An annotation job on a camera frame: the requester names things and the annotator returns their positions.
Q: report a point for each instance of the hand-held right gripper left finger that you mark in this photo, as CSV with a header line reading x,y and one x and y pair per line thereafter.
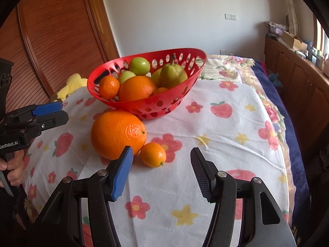
x,y
123,175

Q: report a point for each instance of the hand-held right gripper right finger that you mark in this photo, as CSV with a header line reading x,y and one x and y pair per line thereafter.
x,y
203,177

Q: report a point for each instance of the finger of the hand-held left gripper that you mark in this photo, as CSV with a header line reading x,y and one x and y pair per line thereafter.
x,y
55,118
47,108

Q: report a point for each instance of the small mandarin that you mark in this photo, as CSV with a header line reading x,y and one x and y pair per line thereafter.
x,y
160,90
153,155

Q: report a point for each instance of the large orange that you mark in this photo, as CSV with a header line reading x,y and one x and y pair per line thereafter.
x,y
115,133

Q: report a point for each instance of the red perforated plastic basket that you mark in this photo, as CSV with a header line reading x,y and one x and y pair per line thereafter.
x,y
144,108

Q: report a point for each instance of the small pale green fruit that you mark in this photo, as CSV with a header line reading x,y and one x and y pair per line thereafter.
x,y
126,76

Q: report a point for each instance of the medium orange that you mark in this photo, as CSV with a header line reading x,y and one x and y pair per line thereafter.
x,y
137,88

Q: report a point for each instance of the round green fruit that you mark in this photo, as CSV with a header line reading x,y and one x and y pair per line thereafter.
x,y
139,66

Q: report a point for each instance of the small yellow-green fruit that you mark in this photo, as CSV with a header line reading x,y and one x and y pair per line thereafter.
x,y
155,78

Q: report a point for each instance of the person's left hand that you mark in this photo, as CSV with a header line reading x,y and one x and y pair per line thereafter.
x,y
15,167

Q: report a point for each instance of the yellow plush toy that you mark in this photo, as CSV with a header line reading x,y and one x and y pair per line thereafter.
x,y
74,81

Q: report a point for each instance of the white fruit-print cloth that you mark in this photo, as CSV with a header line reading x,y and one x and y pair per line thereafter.
x,y
205,133

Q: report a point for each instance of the wooden wardrobe door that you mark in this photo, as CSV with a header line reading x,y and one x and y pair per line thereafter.
x,y
51,30

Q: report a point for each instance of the navy blue blanket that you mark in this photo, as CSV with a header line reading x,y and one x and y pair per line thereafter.
x,y
295,154

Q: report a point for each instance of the yellow-green pear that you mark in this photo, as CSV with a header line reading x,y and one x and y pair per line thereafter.
x,y
172,76

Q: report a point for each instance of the floral bedsheet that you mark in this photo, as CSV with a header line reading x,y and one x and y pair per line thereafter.
x,y
231,64

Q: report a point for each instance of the teal cloth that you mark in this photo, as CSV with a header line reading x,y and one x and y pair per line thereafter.
x,y
275,79

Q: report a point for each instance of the wooden cabinet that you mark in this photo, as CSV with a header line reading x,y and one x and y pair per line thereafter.
x,y
295,77

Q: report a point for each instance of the cardboard box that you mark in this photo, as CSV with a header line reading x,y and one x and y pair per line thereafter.
x,y
294,41

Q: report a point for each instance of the window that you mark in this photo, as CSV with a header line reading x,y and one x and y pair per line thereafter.
x,y
322,36

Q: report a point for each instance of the patterned curtain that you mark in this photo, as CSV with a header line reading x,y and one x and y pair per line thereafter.
x,y
293,10

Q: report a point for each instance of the white wall switch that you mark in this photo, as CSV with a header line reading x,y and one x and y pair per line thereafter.
x,y
230,16

